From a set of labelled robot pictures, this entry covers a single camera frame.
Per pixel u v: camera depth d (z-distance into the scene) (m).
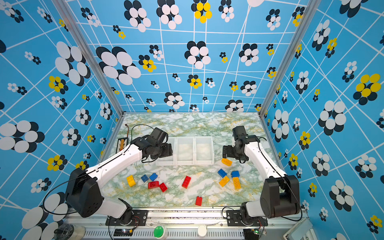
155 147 0.67
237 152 0.71
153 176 0.87
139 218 0.73
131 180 0.83
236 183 0.83
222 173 0.87
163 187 0.82
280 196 0.41
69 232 0.62
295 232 0.66
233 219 0.72
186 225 0.72
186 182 0.84
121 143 0.99
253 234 0.69
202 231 0.65
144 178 0.86
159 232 0.63
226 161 0.91
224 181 0.84
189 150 0.99
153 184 0.84
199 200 0.79
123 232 0.72
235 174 0.89
